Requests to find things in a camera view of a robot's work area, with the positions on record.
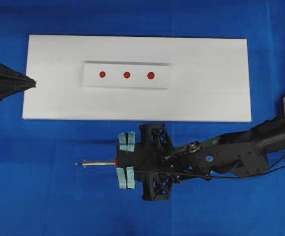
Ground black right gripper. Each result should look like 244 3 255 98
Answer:
116 123 195 202

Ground red handled soldering iron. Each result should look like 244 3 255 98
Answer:
74 160 117 168

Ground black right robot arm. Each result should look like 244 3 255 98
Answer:
115 117 285 201

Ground middle red dot mark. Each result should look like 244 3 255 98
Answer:
123 71 131 79

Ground red dot mark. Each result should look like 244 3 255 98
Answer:
99 71 106 78
123 71 131 79
147 72 155 80

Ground right red dot mark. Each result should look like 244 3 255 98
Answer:
147 72 155 80

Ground left red dot mark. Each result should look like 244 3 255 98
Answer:
99 71 106 78

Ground large white foam board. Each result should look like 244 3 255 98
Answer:
23 35 252 122

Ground small white raised plate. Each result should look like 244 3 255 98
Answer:
83 61 172 90

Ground blue table cloth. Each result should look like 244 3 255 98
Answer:
0 0 285 236

